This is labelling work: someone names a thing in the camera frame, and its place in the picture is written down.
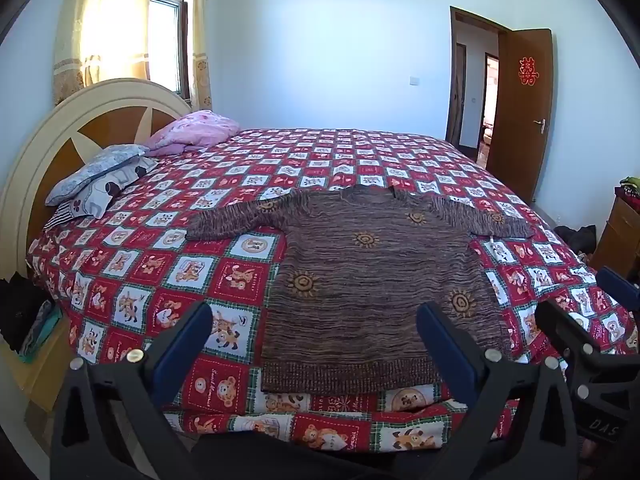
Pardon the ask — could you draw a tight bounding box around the window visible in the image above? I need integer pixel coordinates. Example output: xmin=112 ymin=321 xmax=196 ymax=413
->
xmin=147 ymin=0 xmax=192 ymax=102

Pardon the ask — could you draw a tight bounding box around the wide yellow curtain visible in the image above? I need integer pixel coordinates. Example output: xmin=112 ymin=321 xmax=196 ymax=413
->
xmin=52 ymin=0 xmax=153 ymax=106

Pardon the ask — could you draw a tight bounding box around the pile of colourful clothes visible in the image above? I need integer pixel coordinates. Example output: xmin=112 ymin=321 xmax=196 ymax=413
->
xmin=614 ymin=176 xmax=640 ymax=206

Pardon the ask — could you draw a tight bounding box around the red paper door decoration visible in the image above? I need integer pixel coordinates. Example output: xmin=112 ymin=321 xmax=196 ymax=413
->
xmin=518 ymin=56 xmax=541 ymax=86

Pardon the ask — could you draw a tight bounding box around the red bear print bedsheet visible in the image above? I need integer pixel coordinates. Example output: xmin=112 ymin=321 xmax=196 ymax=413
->
xmin=27 ymin=127 xmax=640 ymax=456

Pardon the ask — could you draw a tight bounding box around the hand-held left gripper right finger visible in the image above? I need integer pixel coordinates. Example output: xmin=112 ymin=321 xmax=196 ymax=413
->
xmin=416 ymin=301 xmax=583 ymax=480

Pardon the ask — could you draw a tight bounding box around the brown wooden door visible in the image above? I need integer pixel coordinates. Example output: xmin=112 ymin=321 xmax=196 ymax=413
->
xmin=485 ymin=28 xmax=555 ymax=204

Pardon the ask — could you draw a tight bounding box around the narrow yellow curtain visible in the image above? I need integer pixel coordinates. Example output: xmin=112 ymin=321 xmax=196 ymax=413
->
xmin=187 ymin=0 xmax=213 ymax=111

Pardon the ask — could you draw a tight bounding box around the black cloth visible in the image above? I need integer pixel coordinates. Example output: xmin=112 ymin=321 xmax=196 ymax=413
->
xmin=0 ymin=272 xmax=52 ymax=356

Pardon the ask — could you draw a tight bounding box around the striped cloth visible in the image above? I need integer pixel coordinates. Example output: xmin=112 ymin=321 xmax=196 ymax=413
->
xmin=42 ymin=202 xmax=76 ymax=232

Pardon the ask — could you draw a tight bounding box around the light wooden nightstand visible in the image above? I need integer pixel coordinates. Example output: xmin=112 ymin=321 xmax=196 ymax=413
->
xmin=0 ymin=305 xmax=77 ymax=413

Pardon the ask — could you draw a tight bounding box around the black bag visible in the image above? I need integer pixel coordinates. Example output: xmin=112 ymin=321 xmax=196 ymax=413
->
xmin=554 ymin=224 xmax=599 ymax=257

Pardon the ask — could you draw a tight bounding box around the teal cloth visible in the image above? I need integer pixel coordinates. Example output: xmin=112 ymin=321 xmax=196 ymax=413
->
xmin=20 ymin=300 xmax=64 ymax=364

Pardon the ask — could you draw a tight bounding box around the wooden cabinet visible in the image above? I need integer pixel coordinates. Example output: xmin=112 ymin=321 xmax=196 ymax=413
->
xmin=590 ymin=195 xmax=640 ymax=281

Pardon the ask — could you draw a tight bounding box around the brown door frame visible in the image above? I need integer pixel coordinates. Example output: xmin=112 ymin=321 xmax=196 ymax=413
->
xmin=445 ymin=6 xmax=512 ymax=152

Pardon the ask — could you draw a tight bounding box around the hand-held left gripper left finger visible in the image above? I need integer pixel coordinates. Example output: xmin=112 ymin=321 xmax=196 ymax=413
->
xmin=50 ymin=301 xmax=216 ymax=480

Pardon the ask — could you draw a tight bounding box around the pink quilt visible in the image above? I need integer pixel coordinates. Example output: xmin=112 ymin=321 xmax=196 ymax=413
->
xmin=145 ymin=110 xmax=241 ymax=157

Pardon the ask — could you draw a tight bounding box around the white dark print pillow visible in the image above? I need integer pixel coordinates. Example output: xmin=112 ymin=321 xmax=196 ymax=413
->
xmin=70 ymin=157 xmax=158 ymax=219

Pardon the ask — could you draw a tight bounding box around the grey patterned pillow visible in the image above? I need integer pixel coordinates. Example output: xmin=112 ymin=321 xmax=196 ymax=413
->
xmin=45 ymin=144 xmax=151 ymax=207

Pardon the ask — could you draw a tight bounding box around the cream wooden headboard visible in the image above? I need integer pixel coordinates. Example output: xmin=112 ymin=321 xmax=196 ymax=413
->
xmin=0 ymin=78 xmax=193 ymax=281

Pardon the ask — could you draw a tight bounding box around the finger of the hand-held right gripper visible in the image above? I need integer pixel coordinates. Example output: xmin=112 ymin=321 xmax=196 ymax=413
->
xmin=534 ymin=300 xmax=608 ymax=362
xmin=596 ymin=266 xmax=640 ymax=351

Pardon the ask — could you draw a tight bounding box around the brown knitted sweater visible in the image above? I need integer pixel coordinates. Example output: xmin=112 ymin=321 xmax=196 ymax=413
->
xmin=185 ymin=186 xmax=537 ymax=396

